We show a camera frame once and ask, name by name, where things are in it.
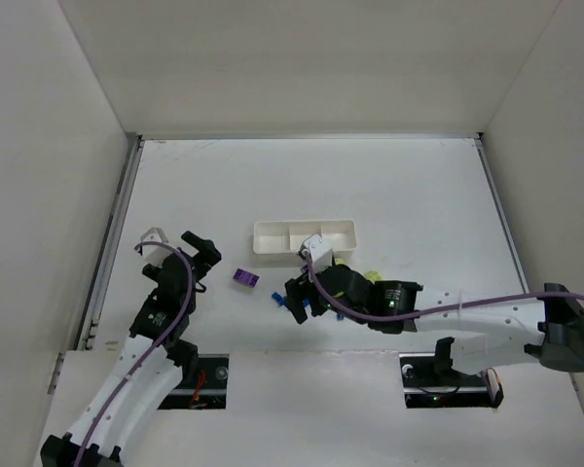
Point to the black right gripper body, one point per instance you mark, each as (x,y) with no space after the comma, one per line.
(301,296)

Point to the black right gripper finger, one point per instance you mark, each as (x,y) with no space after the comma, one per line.
(294,299)
(317,304)

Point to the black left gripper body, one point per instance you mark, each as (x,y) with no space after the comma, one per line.
(187,258)

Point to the yellow-green lego brick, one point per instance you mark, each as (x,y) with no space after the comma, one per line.
(372,276)

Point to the purple lego brick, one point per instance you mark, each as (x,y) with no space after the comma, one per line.
(245,278)

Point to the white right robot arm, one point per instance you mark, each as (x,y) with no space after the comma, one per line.
(545,327)

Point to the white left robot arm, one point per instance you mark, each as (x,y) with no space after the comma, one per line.
(153,361)

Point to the blue lego brick far left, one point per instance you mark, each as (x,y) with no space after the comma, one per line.
(278,299)

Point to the white three-compartment tray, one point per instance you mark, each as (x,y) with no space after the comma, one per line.
(286,237)

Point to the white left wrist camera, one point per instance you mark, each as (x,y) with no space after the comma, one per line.
(154,247)

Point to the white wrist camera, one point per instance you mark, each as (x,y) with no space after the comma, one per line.
(154,247)
(319,250)

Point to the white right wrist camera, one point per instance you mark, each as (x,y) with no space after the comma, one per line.
(319,250)

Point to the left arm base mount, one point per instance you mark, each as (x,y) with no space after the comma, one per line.
(205,389)

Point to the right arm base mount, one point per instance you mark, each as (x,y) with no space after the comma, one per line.
(430,382)

